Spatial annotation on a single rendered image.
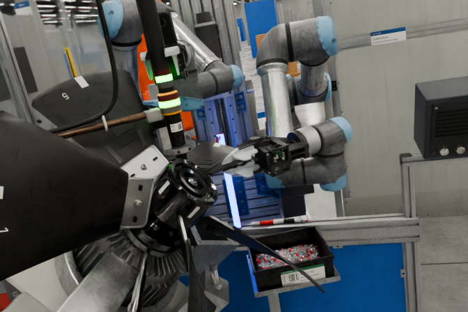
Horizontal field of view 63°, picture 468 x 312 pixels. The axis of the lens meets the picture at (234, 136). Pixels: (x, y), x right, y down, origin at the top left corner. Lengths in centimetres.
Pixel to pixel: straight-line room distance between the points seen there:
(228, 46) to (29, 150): 121
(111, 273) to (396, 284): 96
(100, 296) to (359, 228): 82
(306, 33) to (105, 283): 82
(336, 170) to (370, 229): 29
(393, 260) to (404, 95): 149
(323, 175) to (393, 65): 164
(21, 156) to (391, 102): 233
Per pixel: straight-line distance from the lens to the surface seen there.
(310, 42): 114
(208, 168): 88
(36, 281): 81
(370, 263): 136
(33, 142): 61
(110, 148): 81
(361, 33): 256
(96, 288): 70
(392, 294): 143
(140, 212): 72
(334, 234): 127
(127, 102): 87
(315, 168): 105
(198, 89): 106
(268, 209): 166
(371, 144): 270
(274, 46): 114
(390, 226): 128
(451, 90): 115
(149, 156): 80
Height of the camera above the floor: 149
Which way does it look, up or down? 16 degrees down
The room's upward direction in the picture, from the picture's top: 10 degrees counter-clockwise
